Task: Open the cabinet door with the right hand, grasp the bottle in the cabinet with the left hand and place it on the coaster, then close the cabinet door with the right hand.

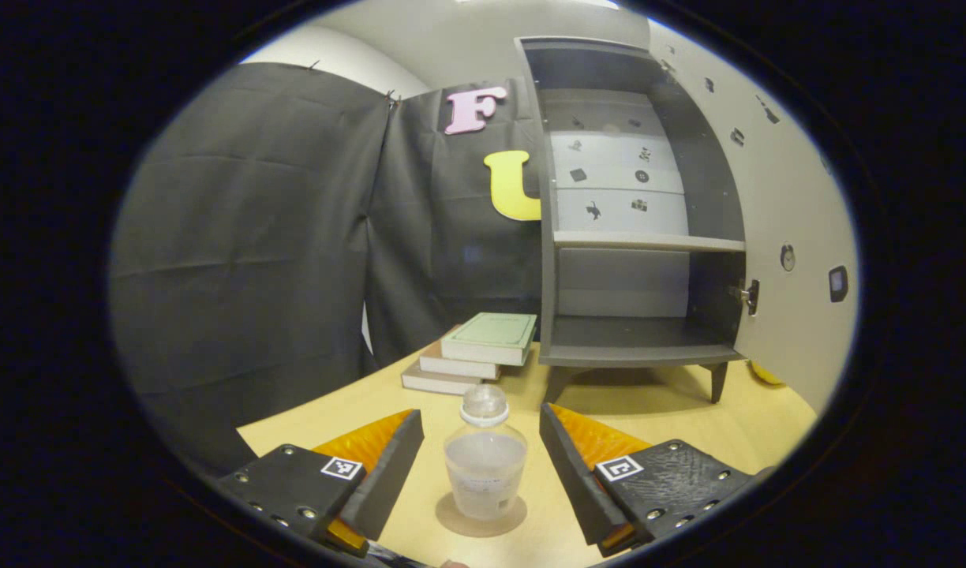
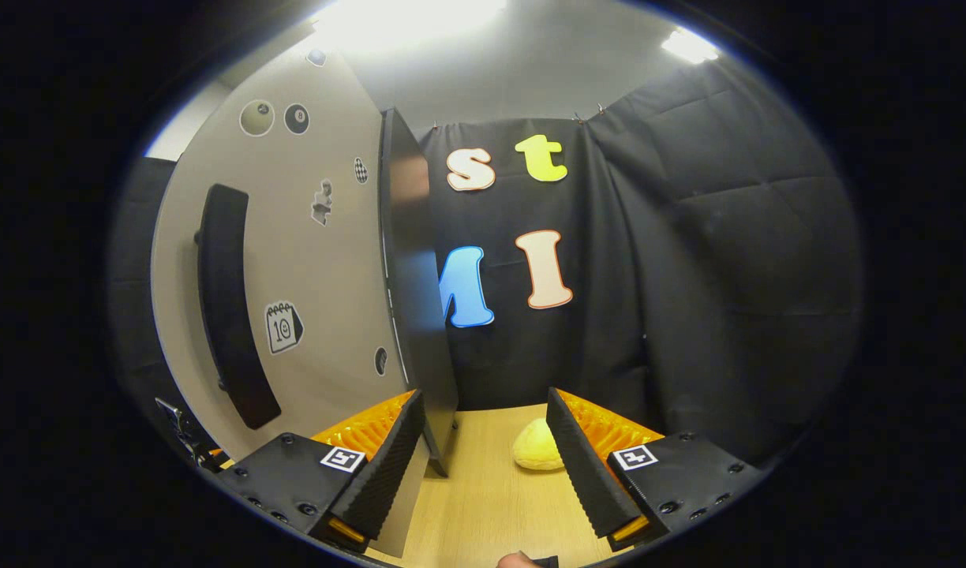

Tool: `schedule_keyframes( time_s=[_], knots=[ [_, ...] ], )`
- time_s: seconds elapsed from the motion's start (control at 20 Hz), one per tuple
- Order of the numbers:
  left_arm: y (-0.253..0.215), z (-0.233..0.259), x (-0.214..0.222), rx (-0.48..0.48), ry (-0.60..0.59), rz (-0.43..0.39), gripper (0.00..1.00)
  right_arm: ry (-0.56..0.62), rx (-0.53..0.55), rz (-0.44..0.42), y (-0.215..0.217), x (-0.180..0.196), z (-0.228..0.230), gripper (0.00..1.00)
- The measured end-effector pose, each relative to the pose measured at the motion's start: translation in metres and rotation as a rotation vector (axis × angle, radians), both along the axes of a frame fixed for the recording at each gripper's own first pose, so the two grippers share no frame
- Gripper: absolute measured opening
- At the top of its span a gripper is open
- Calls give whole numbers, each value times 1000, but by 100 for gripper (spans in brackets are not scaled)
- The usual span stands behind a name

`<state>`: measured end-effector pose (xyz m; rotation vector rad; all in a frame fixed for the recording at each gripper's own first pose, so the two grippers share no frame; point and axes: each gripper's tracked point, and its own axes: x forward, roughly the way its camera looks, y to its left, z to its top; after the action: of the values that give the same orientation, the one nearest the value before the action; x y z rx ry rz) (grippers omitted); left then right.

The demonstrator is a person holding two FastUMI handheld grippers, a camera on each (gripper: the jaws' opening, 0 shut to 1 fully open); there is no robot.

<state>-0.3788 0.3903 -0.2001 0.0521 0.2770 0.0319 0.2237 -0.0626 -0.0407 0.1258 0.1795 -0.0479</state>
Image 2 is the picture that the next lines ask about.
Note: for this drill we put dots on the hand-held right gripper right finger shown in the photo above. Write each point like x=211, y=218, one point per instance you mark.
x=579, y=465

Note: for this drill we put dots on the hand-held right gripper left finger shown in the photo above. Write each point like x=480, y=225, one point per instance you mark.
x=390, y=465

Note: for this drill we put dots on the beige cabinet door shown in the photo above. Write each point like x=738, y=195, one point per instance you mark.
x=333, y=276

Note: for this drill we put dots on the yellow bread bun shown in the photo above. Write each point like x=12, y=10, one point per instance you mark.
x=534, y=450

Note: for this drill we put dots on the black backdrop cloth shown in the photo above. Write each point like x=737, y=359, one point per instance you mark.
x=728, y=276

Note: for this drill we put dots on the small ceiling light panel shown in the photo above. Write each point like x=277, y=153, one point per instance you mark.
x=690, y=46

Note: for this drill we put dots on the large ceiling light panel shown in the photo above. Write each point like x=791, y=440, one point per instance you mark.
x=408, y=20

